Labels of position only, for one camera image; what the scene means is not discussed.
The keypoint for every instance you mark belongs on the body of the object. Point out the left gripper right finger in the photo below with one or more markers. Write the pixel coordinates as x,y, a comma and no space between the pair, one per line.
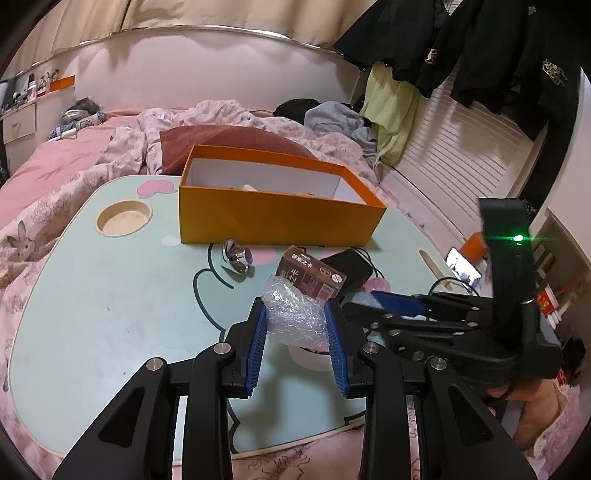
459,438

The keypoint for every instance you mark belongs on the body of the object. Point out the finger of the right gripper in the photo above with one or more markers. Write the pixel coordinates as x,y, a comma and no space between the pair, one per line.
378,306

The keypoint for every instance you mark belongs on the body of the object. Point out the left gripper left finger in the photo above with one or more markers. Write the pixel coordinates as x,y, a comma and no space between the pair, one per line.
133,436

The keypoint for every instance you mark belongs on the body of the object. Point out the black wallet pouch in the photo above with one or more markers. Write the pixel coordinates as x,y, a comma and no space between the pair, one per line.
353,267

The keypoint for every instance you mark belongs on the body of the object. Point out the brown carton box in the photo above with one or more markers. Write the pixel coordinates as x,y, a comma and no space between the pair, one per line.
311,276

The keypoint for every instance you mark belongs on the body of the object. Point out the bubble wrap bundle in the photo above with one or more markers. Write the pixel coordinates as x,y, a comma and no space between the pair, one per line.
294,319

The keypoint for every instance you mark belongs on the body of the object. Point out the person's right hand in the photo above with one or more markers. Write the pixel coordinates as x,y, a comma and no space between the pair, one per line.
541,408

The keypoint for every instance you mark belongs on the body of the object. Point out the pink round compact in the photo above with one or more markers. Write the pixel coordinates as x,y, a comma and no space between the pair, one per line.
377,284

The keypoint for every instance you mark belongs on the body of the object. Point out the smartphone with lit screen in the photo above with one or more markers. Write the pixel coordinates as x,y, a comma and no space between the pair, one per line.
462,268

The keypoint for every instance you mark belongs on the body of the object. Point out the orange object by phone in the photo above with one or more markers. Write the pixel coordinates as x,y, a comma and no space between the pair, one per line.
475,248

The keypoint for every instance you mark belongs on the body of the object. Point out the light green hanging garment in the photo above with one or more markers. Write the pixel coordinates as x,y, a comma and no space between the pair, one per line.
392,107

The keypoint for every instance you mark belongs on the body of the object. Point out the grey clothing pile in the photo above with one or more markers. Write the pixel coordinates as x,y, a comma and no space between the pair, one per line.
335,117

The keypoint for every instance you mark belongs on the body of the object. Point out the orange cardboard box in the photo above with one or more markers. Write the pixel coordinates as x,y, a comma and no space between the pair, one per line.
263,198

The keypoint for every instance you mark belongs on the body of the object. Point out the black clothing on bed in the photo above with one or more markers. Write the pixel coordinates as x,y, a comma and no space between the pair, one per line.
295,109

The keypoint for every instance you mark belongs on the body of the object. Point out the black hanging jackets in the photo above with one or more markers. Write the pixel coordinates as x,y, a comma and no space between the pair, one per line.
519,58

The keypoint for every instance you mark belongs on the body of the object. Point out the pink floral blanket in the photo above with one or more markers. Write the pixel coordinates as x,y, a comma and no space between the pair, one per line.
39,200

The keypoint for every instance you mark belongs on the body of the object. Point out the dark red pillow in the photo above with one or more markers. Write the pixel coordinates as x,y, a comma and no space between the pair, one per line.
177,143

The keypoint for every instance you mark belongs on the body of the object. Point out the white drawer cabinet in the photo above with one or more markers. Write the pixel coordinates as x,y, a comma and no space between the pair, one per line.
19,134

